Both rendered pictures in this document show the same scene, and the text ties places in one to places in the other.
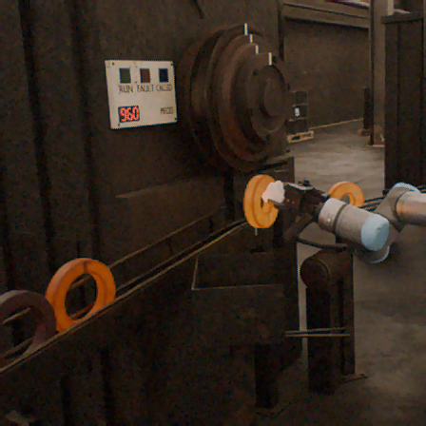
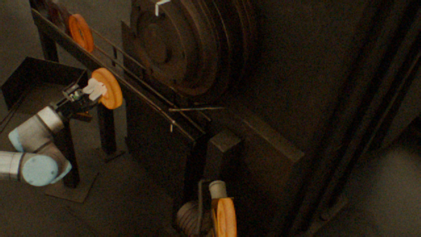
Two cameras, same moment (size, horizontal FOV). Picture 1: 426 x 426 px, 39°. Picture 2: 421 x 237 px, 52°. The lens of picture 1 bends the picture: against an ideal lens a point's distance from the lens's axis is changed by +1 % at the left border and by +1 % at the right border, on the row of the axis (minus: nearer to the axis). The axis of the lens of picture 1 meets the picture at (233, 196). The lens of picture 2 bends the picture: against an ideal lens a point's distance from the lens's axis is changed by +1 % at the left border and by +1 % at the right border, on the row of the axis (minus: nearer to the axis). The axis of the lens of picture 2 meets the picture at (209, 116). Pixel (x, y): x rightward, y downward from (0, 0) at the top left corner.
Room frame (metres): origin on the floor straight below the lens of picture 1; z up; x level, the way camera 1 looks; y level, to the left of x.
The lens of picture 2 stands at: (2.21, -1.17, 1.93)
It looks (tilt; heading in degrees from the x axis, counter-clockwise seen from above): 45 degrees down; 97
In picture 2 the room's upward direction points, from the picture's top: 8 degrees clockwise
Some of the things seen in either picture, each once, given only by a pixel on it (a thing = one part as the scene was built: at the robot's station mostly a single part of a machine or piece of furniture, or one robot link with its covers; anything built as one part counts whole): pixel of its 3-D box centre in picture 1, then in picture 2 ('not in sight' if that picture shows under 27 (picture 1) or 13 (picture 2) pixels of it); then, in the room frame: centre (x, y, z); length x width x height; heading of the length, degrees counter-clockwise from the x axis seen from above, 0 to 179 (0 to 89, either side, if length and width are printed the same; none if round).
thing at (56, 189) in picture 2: (242, 406); (58, 136); (1.38, 0.00, 0.36); 0.26 x 0.20 x 0.72; 1
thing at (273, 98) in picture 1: (266, 98); (161, 42); (1.90, -0.12, 1.11); 0.28 x 0.06 x 0.28; 146
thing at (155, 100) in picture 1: (144, 93); not in sight; (1.73, 0.24, 1.15); 0.26 x 0.02 x 0.18; 146
